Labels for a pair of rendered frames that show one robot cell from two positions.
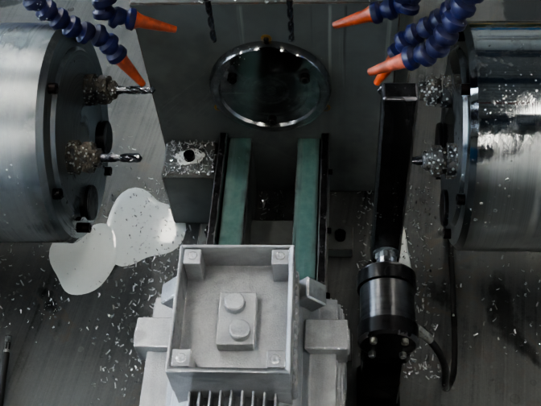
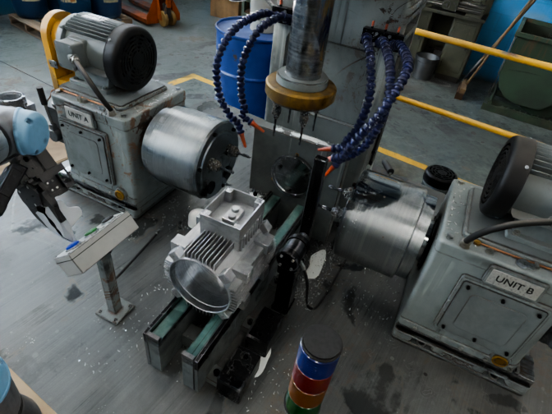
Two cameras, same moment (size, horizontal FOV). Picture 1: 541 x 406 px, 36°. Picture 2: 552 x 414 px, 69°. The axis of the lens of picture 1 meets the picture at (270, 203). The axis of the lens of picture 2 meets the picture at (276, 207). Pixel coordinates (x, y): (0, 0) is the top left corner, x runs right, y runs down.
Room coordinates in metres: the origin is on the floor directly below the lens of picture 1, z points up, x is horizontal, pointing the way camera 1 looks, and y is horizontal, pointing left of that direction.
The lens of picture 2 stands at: (-0.31, -0.20, 1.71)
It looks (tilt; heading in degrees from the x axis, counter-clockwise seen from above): 39 degrees down; 13
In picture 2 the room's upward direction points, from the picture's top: 8 degrees clockwise
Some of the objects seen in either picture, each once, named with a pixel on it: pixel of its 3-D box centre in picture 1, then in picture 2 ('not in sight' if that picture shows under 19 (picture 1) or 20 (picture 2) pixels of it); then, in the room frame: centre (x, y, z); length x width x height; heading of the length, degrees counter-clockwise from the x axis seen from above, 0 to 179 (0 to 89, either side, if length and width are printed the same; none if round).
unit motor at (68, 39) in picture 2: not in sight; (96, 89); (0.67, 0.63, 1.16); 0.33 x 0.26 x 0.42; 82
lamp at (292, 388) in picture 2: not in sight; (308, 383); (0.03, -0.22, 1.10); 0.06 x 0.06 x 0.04
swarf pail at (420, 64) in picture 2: not in sight; (424, 66); (5.13, -0.63, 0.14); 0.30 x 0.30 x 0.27
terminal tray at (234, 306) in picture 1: (236, 325); (232, 218); (0.34, 0.04, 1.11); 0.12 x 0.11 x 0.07; 173
